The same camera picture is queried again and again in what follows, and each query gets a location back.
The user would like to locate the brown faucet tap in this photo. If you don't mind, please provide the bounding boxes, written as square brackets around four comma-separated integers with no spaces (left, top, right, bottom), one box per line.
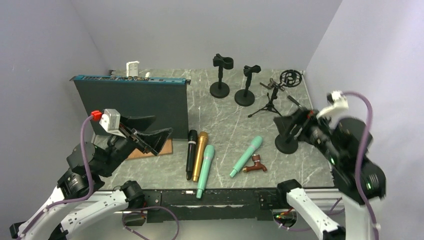
[242,154,268,173]

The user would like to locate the mint green microphone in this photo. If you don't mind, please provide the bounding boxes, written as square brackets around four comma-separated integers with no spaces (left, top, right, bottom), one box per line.
[196,145,215,199]
[229,136,263,178]

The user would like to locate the round-base mic stand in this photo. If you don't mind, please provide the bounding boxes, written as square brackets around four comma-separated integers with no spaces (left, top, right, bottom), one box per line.
[209,53,234,99]
[234,65,262,107]

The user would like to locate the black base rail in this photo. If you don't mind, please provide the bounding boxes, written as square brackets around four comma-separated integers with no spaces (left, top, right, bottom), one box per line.
[128,187,289,223]

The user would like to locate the black microphone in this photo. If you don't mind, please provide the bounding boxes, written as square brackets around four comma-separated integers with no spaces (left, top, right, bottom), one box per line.
[185,129,198,181]

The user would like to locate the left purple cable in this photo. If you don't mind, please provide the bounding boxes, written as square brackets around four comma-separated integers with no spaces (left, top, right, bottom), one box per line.
[15,114,100,240]

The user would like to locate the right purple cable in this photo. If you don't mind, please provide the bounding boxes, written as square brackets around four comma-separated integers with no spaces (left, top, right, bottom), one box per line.
[341,91,380,240]

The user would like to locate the wooden board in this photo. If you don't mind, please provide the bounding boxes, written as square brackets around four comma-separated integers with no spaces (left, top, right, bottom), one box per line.
[127,139,173,160]

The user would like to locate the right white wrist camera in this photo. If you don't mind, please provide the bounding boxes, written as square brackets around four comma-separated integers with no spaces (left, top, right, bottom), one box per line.
[316,91,349,119]

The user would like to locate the white plastic bracket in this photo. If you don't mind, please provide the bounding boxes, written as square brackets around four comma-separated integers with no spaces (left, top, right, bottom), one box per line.
[126,61,140,77]

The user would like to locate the right shock-mount round stand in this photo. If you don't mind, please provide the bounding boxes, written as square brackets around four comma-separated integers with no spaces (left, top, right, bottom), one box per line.
[274,135,299,155]

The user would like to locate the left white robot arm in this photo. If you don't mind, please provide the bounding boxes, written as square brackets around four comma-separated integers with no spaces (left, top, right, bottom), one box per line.
[9,109,173,240]

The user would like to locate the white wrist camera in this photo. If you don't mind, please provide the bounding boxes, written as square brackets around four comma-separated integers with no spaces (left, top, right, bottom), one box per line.
[99,108,124,137]
[316,91,349,119]

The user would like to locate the blue network switch box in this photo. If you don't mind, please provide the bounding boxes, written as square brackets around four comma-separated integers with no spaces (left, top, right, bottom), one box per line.
[71,75,191,140]

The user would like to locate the gold microphone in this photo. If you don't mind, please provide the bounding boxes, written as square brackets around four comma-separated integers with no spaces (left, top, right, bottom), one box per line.
[192,131,209,182]

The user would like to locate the purple cable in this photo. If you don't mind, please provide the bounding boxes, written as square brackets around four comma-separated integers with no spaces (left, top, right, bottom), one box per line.
[15,114,100,240]
[341,91,380,240]

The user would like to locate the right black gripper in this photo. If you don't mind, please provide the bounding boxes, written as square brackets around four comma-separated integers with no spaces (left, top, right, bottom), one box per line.
[273,103,343,164]

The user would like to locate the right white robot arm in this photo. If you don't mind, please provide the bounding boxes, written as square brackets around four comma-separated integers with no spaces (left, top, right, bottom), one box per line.
[273,108,386,240]

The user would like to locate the black handled hammer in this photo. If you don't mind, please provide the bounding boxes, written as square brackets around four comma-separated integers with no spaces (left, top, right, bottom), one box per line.
[287,95,303,108]

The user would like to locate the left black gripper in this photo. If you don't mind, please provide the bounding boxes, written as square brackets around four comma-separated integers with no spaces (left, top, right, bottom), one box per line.
[98,114,174,177]

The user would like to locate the black tripod shock-mount stand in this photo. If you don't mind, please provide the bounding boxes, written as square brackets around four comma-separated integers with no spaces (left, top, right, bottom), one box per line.
[247,69,303,118]

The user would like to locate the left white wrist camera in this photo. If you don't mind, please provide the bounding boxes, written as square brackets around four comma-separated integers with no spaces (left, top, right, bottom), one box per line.
[99,108,124,137]

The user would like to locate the grey metal clamp tool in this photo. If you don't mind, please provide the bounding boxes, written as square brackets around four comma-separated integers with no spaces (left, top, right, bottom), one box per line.
[259,77,286,92]

